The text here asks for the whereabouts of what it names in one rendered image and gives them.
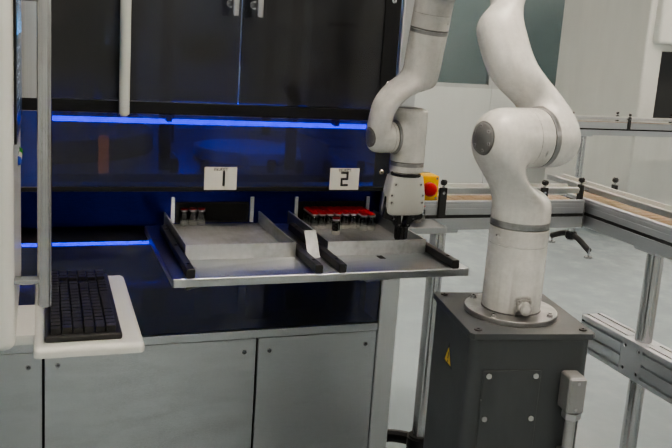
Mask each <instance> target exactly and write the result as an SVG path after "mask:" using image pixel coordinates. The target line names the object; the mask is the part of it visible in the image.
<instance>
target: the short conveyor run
mask: <svg viewBox="0 0 672 448"><path fill-rule="evenodd" d="M447 182H448V181H447V180H445V179H442V180H441V182H440V183H439V186H438V197H437V200H430V201H424V205H425V206H426V207H425V219H432V220H434V221H436V222H438V223H440V224H442V225H444V226H446V227H447V230H481V229H489V226H490V216H491V207H492V196H491V191H490V187H489V185H488V183H447ZM531 186H532V187H534V188H536V189H538V190H540V191H541V192H543V193H544V194H545V195H546V196H547V197H548V198H549V200H550V202H551V206H552V213H551V223H550V228H582V227H583V219H584V211H585V204H586V203H585V200H583V199H582V200H581V199H573V198H570V197H567V194H565V193H579V189H580V188H579V187H567V186H568V184H549V181H548V180H543V181H542V184H531Z"/></svg>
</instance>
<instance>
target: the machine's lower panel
mask: <svg viewBox="0 0 672 448"><path fill-rule="evenodd" d="M377 329H378V322H363V323H346V324H330V325H313V326H297V327H281V328H264V329H248V330H231V331H215V332H199V333H182V334H166V335H149V336H142V338H143V341H144V345H145V347H144V351H143V352H140V353H127V354H111V355H96V356H80V357H65V358H49V359H45V448H251V433H252V414H253V394H254V374H255V354H256V338H258V345H257V364H256V384H255V403H254V423H253V443H252V448H367V442H368V430H369V417H370V404H371V392H372V379H373V367H374V354H375V342H376V330H377ZM33 351H34V345H17V346H13V347H12V348H10V349H8V350H5V351H0V448H42V359H35V358H34V357H33Z"/></svg>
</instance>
